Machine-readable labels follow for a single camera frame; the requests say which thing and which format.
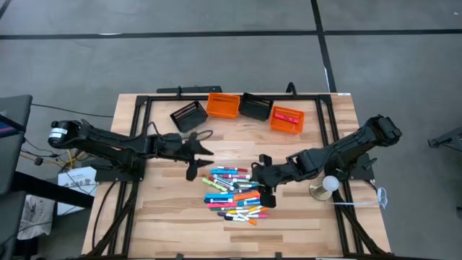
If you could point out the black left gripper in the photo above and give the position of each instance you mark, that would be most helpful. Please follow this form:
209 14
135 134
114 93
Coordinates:
173 146

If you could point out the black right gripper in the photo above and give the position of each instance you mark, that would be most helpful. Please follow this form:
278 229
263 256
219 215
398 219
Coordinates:
272 173

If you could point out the dark green Expo marker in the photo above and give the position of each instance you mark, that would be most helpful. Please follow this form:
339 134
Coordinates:
249 185

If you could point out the orange highlighter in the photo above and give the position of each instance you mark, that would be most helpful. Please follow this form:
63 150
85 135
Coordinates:
247 196

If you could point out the blue Sharpie highlighter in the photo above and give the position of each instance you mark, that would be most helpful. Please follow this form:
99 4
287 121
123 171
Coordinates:
218 196
222 172

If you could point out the magenta Expo marker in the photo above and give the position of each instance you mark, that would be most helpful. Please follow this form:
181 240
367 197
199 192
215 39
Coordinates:
238 176

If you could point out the light blue Expo marker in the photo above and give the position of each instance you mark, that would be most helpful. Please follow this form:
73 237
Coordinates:
250 203

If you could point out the yellow-green highlighter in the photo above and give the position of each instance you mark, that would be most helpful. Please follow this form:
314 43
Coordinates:
213 184

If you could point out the yellow-capped white marker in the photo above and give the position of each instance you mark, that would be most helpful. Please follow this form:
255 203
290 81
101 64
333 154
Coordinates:
236 212
258 208

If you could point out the orange-capped white marker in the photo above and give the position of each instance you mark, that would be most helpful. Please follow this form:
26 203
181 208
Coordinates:
263 211
252 220

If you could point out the thin blue Expo marker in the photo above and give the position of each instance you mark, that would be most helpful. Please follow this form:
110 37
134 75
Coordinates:
234 191

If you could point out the dark blue Expo marker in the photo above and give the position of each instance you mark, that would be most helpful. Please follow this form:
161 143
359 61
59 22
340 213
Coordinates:
216 200

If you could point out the pink Sharpie highlighter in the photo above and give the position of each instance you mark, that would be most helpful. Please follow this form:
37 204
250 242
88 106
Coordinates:
220 205
287 118

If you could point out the thin green-capped marker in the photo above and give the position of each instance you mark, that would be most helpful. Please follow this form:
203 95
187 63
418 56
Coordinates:
220 208

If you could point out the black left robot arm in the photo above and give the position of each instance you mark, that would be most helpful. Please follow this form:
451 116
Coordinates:
108 141

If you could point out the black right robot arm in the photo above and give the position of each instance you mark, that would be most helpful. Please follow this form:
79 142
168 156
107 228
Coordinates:
346 144

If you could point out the pink-capped white marker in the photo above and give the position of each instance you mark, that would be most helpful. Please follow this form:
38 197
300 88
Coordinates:
261 216

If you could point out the black mesh basket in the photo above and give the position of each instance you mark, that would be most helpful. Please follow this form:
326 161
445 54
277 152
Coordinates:
255 107
187 117

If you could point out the black-capped SKK marker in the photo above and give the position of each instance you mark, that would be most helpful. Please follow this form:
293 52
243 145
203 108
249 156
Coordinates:
234 220

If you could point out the orange mesh basket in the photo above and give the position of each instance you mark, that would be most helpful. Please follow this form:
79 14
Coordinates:
222 106
281 126

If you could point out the purple-capped white marker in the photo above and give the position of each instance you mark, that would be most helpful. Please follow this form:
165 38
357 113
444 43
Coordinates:
223 214

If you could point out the brass lamp with white bulb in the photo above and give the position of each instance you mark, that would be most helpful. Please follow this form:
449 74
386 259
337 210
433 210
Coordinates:
330 183

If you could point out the black table clamp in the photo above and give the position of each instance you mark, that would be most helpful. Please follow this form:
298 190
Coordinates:
179 92
278 256
179 256
291 88

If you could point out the black power strip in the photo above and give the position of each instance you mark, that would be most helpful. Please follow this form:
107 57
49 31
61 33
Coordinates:
195 89

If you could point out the white printed paper sheet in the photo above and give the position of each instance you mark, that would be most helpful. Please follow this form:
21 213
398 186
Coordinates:
77 180

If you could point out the black floor beam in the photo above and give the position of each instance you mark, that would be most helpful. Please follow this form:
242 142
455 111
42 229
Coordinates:
54 189

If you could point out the white printed cloth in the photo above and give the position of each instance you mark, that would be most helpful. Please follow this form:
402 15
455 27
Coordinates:
36 216

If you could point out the dark grey equipment panel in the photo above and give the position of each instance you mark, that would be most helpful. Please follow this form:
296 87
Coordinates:
14 162

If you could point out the black metal stand foot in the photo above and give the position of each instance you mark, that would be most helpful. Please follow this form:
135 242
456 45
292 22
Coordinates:
447 139

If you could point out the black metal table frame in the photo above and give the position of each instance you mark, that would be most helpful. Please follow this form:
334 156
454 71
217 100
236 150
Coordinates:
231 98

